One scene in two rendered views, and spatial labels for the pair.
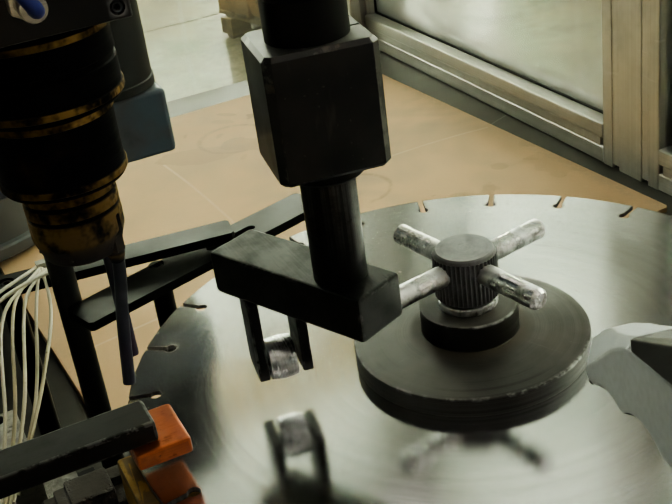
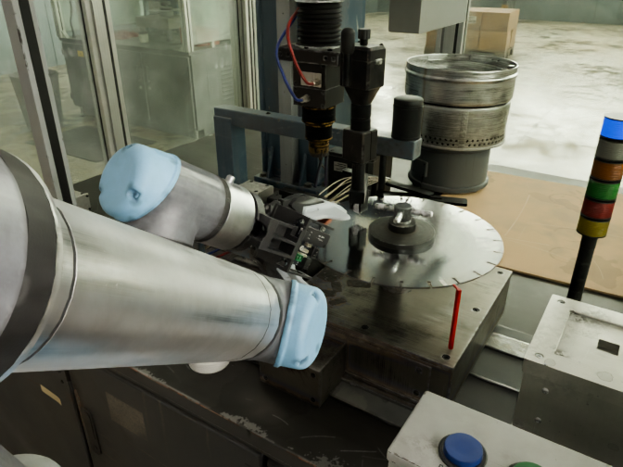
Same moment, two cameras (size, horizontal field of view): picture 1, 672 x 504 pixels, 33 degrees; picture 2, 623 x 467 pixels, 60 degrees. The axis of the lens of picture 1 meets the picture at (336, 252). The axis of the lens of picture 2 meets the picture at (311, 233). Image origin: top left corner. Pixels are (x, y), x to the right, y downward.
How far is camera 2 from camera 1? 66 cm
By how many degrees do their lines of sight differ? 48
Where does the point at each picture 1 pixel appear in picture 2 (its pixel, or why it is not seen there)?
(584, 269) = (455, 240)
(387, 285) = (360, 194)
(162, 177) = (522, 197)
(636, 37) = not seen: outside the picture
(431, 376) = (376, 229)
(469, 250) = (402, 206)
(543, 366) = (395, 241)
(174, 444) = not seen: hidden behind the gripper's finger
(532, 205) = (483, 226)
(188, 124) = (560, 187)
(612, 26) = not seen: outside the picture
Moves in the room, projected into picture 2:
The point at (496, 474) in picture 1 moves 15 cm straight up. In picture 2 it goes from (355, 248) to (359, 159)
